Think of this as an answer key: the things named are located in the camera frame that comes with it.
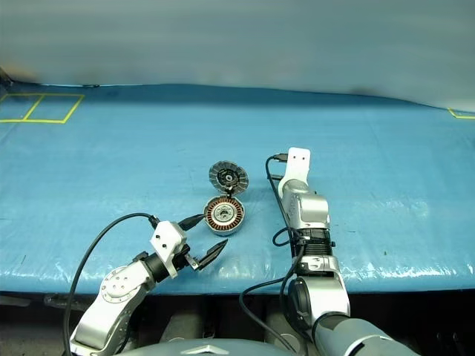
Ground grey robot torso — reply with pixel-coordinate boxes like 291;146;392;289
124;339;294;356

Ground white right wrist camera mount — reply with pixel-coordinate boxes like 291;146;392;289
283;147;312;186

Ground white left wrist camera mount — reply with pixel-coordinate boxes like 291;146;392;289
150;220;189;280

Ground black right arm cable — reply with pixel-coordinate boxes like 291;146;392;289
239;153;309;355

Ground round silver spoked motor lid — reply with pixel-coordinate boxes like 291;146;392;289
208;159;250;197

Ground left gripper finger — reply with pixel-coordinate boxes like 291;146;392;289
177;214;206;233
197;239;229;271

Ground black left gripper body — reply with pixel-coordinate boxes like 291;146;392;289
172;242;203;271

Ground silver motor housing copper windings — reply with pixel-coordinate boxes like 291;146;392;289
202;195;246;237

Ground blue plastic table cover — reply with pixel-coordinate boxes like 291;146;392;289
0;83;475;296

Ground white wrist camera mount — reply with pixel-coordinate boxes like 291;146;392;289
283;147;312;186
150;220;189;280

